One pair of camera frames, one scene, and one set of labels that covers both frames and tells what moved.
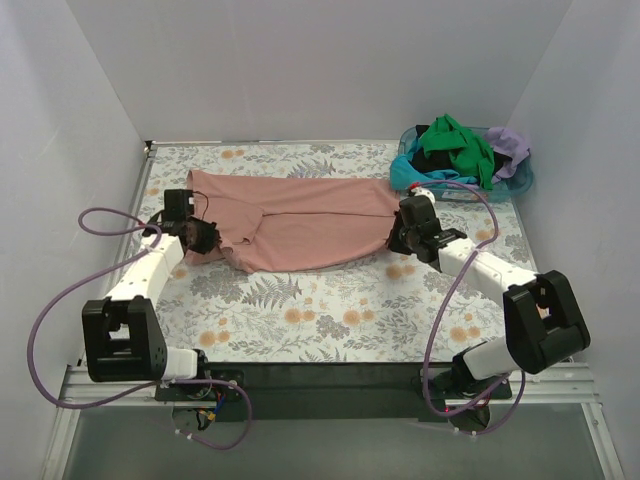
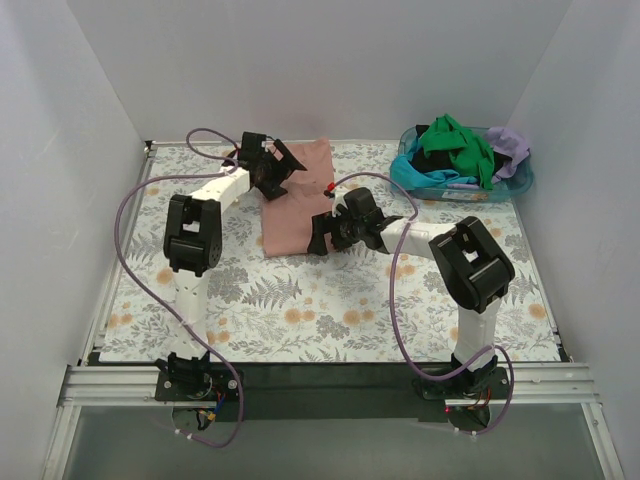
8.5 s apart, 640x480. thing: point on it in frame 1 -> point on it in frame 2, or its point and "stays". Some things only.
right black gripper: [397, 236] -> [331, 231]
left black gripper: [208, 236] -> [275, 170]
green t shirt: [469, 153] stays
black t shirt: [435, 160] stays
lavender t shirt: [505, 142] stays
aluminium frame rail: [568, 386] stays
